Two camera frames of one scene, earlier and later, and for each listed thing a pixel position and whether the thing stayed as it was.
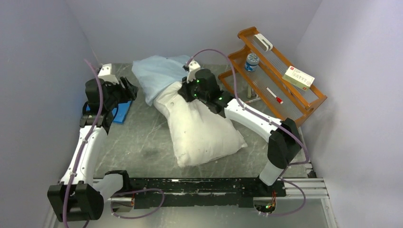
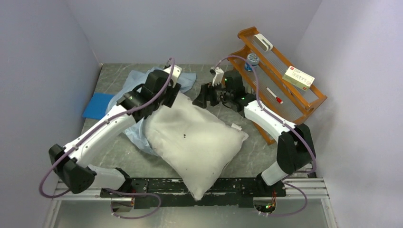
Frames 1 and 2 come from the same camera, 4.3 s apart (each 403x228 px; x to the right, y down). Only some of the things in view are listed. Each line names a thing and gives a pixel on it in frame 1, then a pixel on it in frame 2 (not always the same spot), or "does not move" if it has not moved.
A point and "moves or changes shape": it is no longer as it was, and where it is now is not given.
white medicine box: [298, 78] does not move
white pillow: [199, 135] moves or changes shape
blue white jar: [252, 61] does not move
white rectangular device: [264, 43] does not move
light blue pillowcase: [154, 73] moves or changes shape
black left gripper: [129, 93] → [173, 93]
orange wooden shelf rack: [286, 90] does not move
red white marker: [277, 99] does not move
